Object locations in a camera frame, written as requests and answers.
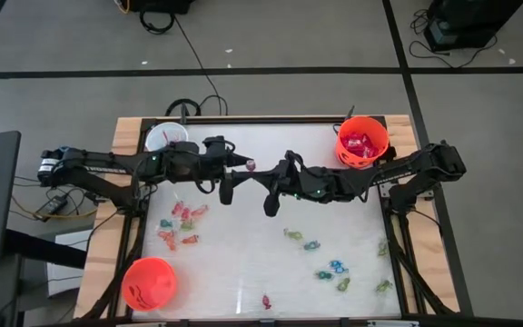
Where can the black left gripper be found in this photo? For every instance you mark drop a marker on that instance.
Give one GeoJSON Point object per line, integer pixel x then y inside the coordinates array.
{"type": "Point", "coordinates": [216, 168]}

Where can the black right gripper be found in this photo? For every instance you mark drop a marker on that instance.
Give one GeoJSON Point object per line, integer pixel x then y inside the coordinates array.
{"type": "Point", "coordinates": [289, 184]}

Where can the pink lollipop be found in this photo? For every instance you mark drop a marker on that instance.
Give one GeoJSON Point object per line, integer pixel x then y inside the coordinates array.
{"type": "Point", "coordinates": [250, 165]}

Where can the green lollipop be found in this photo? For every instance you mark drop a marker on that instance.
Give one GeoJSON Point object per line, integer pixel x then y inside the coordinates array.
{"type": "Point", "coordinates": [382, 249]}
{"type": "Point", "coordinates": [384, 286]}
{"type": "Point", "coordinates": [343, 284]}
{"type": "Point", "coordinates": [293, 234]}

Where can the teal lollipop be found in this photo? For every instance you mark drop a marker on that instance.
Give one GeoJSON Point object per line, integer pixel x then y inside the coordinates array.
{"type": "Point", "coordinates": [324, 275]}
{"type": "Point", "coordinates": [311, 245]}

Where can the red Skittles candy bag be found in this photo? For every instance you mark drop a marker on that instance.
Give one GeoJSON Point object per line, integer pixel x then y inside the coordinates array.
{"type": "Point", "coordinates": [351, 146]}
{"type": "Point", "coordinates": [369, 152]}
{"type": "Point", "coordinates": [367, 140]}

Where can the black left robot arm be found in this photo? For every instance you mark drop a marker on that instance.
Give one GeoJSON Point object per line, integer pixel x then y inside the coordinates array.
{"type": "Point", "coordinates": [107, 163]}

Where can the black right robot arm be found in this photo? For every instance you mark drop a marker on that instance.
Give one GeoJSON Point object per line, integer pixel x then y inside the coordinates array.
{"type": "Point", "coordinates": [402, 170]}

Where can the green wrapped fruit chew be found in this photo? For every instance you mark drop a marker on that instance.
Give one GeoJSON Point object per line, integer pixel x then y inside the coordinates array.
{"type": "Point", "coordinates": [187, 225]}

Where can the white jack-o-lantern bucket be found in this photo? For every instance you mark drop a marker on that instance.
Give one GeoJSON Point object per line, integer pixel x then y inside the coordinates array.
{"type": "Point", "coordinates": [154, 136]}

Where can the orange jack-o-lantern bucket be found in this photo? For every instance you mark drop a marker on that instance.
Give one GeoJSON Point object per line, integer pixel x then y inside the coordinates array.
{"type": "Point", "coordinates": [348, 161]}
{"type": "Point", "coordinates": [148, 286]}

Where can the teal wrapped fruit chew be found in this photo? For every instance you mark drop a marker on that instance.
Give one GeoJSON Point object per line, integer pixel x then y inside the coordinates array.
{"type": "Point", "coordinates": [166, 223]}

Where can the light wooden table border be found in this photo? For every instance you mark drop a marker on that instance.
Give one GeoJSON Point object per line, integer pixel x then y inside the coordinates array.
{"type": "Point", "coordinates": [121, 136]}

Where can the blue wrapped lollipop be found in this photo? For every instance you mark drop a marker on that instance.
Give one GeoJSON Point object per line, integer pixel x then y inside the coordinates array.
{"type": "Point", "coordinates": [338, 266]}

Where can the dark red wrapped lollipop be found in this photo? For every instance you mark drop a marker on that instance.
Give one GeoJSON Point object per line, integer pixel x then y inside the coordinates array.
{"type": "Point", "coordinates": [266, 301]}

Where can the black equipment box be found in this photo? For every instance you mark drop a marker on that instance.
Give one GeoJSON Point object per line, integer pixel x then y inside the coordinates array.
{"type": "Point", "coordinates": [161, 4]}

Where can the black power adapter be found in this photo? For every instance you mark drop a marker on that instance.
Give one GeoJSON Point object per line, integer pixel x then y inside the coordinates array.
{"type": "Point", "coordinates": [52, 205]}

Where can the white flat box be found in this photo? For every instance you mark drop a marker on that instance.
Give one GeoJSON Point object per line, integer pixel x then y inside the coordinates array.
{"type": "Point", "coordinates": [68, 281]}

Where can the black desk leg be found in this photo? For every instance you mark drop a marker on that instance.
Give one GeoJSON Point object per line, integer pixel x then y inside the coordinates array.
{"type": "Point", "coordinates": [43, 250]}

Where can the black computer case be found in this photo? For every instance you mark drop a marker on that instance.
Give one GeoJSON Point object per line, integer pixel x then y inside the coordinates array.
{"type": "Point", "coordinates": [470, 22]}

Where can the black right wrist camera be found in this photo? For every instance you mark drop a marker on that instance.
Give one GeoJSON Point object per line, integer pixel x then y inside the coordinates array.
{"type": "Point", "coordinates": [271, 206]}

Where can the black metal table frame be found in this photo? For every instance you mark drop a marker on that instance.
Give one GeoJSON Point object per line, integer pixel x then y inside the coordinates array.
{"type": "Point", "coordinates": [146, 131]}

